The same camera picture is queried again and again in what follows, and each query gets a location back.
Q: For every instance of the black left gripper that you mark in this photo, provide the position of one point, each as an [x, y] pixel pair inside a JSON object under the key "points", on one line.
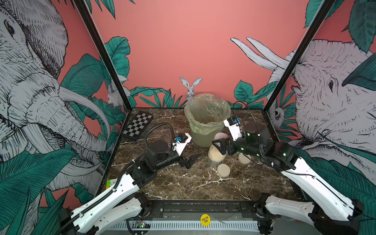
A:
{"points": [[192, 159]]}

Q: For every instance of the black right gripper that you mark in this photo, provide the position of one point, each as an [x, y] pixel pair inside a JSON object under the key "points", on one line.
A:
{"points": [[231, 144]]}

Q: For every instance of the jar with patterned lid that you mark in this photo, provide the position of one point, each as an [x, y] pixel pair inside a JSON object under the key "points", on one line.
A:
{"points": [[213, 153]]}

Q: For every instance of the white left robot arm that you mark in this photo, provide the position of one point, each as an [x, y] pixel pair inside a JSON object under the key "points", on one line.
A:
{"points": [[123, 200]]}

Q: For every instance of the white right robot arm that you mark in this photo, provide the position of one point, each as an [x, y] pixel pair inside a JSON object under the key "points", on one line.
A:
{"points": [[329, 212]]}

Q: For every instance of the white bin with green bag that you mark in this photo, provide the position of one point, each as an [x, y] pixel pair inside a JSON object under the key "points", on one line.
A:
{"points": [[206, 114]]}

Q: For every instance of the yellow round sticker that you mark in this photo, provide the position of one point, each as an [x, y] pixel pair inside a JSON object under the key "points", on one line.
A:
{"points": [[205, 220]]}

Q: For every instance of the black white checkerboard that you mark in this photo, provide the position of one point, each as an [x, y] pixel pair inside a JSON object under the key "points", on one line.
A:
{"points": [[137, 126]]}

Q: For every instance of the small green circuit board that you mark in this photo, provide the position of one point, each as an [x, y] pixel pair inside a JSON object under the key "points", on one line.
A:
{"points": [[142, 225]]}

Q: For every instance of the colourful puzzle cube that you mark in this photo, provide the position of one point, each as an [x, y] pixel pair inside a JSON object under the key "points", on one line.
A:
{"points": [[111, 182]]}

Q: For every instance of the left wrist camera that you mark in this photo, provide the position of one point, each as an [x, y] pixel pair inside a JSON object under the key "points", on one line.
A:
{"points": [[180, 142]]}

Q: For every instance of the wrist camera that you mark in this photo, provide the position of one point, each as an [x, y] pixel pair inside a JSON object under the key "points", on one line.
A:
{"points": [[233, 124], [180, 142]]}

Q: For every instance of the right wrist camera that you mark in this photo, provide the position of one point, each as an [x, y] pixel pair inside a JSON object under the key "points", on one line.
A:
{"points": [[233, 124]]}

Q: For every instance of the white slotted cable duct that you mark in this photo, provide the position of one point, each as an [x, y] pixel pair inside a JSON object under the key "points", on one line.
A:
{"points": [[174, 225]]}

